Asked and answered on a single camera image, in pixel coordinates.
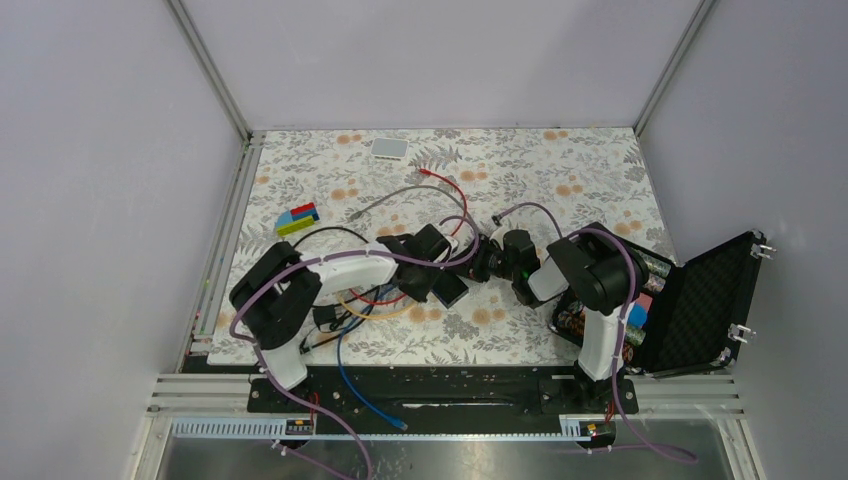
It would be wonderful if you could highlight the floral table mat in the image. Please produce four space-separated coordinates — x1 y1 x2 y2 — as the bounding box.
227 128 675 365

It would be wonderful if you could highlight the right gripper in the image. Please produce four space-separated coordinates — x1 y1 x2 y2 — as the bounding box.
442 237 519 287

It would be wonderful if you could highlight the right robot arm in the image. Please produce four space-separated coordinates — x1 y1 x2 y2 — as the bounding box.
450 222 649 412

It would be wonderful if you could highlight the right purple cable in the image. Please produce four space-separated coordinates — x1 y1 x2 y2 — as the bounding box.
491 201 698 465

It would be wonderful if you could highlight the colourful toy brick stack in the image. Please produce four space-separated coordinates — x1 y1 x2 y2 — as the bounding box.
274 202 320 238

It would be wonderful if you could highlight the black cable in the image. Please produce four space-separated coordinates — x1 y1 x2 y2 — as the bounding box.
291 226 372 352

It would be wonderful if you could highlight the yellow cable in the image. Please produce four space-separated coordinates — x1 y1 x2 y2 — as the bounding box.
336 294 415 323

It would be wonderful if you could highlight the blue ethernet cable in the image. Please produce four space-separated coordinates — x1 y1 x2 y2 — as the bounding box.
335 284 409 432

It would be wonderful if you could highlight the black network switch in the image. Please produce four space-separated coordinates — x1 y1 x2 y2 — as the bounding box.
431 271 469 309

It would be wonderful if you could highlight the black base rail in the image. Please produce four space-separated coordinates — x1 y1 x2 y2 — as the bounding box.
247 366 612 436

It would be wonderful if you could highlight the white small switch box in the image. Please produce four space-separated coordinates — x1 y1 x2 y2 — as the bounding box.
370 137 409 160

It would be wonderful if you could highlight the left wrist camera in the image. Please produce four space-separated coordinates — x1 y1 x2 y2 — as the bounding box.
436 235 462 263

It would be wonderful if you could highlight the black case with chips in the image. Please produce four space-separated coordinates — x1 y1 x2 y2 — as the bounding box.
552 230 773 378

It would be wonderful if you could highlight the grey ethernet cable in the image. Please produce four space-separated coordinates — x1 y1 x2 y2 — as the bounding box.
347 185 465 223

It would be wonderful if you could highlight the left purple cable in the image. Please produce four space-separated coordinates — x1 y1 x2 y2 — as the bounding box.
228 213 482 480

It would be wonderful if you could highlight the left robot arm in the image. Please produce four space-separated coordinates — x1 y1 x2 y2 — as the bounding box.
229 224 456 411

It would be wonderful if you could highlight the purple cable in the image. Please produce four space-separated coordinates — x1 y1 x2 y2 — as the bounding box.
228 213 482 480
491 201 698 465

